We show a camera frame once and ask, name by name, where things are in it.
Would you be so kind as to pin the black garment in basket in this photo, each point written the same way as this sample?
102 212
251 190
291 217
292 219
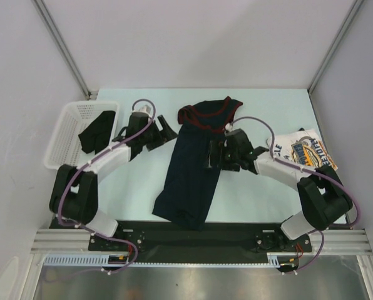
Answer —
96 136

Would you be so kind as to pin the aluminium frame post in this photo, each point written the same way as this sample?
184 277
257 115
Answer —
58 39
335 44

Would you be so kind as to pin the cable duct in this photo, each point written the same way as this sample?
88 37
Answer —
283 259
86 260

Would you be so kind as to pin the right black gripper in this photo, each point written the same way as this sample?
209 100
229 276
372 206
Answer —
224 165

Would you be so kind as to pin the left cable duct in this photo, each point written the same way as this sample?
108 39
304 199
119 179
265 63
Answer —
86 260

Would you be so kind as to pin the white tank top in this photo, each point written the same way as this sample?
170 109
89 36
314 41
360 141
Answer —
303 147

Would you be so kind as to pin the navy tank top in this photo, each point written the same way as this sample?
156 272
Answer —
189 186

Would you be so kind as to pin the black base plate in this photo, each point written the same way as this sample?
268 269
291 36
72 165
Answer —
220 244

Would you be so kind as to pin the left aluminium frame post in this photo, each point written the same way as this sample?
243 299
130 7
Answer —
58 39

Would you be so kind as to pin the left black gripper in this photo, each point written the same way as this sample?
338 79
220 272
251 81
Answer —
166 133

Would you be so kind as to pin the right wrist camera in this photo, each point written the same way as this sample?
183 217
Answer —
228 127

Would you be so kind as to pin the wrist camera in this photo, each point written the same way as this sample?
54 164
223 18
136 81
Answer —
145 109
228 127

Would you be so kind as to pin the right aluminium frame post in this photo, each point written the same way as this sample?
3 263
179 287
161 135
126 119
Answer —
335 44

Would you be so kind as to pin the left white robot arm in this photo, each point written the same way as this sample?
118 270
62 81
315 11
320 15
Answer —
74 198

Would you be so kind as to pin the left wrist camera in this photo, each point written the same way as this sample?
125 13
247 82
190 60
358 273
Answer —
145 109

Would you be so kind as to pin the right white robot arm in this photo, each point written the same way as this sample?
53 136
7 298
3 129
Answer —
322 196

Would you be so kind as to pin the right cable duct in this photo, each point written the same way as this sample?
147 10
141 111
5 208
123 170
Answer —
283 259

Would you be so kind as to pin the white plastic basket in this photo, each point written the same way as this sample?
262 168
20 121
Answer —
64 146

